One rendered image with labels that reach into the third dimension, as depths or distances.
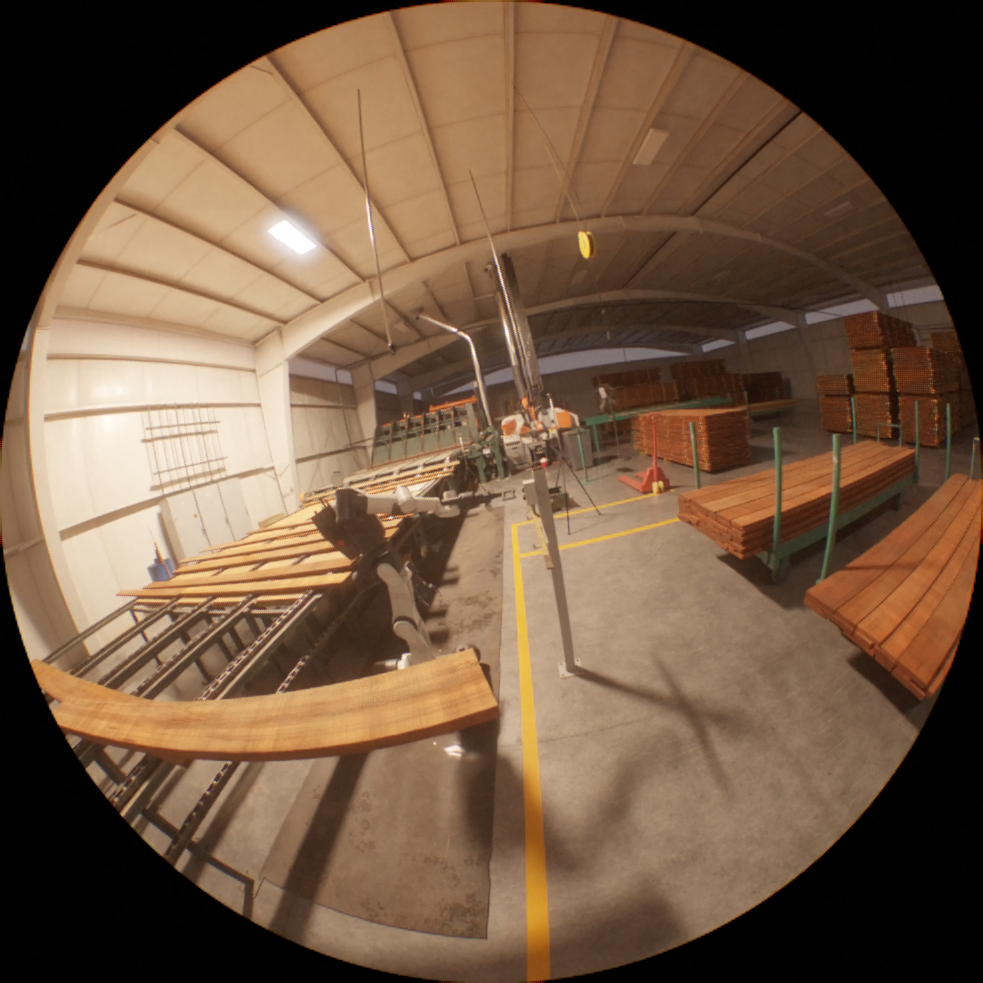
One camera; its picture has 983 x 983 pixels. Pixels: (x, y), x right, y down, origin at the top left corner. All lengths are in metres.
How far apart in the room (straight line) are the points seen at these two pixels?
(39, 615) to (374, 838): 6.64
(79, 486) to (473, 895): 7.78
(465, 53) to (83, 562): 9.96
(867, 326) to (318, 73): 11.11
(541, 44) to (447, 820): 7.80
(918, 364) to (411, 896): 10.13
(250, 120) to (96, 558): 7.48
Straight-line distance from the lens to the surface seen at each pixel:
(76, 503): 7.75
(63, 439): 7.98
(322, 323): 10.68
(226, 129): 6.20
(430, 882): 1.69
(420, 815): 1.81
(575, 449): 8.17
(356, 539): 1.60
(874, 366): 9.97
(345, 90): 6.04
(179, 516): 8.01
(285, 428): 10.99
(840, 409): 10.69
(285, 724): 1.10
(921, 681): 1.77
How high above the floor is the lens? 1.57
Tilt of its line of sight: 12 degrees down
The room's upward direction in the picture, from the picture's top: 13 degrees counter-clockwise
